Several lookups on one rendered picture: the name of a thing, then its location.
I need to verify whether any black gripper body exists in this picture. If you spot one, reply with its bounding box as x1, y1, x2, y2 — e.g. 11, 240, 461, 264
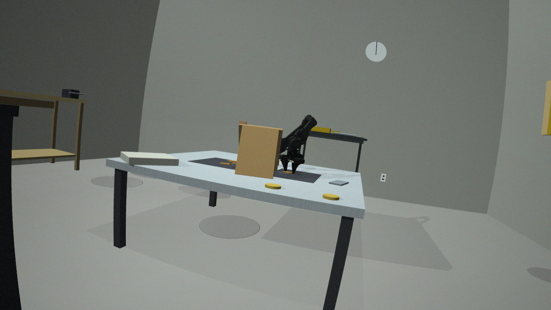
279, 147, 305, 164

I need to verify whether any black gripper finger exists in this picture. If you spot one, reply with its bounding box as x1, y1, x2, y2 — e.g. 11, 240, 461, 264
281, 160, 289, 171
292, 162, 300, 174

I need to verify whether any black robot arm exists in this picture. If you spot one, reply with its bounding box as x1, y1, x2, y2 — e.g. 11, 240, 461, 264
280, 115, 317, 158

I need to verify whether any yellow round disc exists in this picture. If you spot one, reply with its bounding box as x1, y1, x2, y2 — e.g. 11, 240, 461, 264
265, 183, 281, 189
322, 193, 339, 201

